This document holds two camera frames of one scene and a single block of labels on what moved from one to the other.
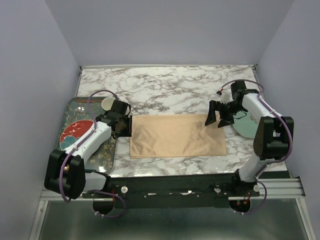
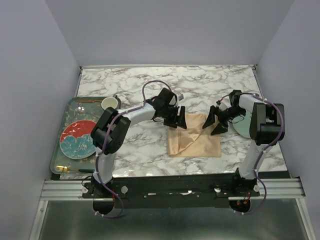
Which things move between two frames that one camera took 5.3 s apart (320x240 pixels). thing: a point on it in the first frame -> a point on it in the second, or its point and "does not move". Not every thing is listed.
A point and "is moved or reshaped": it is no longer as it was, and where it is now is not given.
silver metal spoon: (81, 109) does not move
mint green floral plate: (245, 126) does not move
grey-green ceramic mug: (107, 103) does not move
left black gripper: (129, 131) -> (181, 122)
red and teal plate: (73, 131) does not move
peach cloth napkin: (179, 135) is moved or reshaped
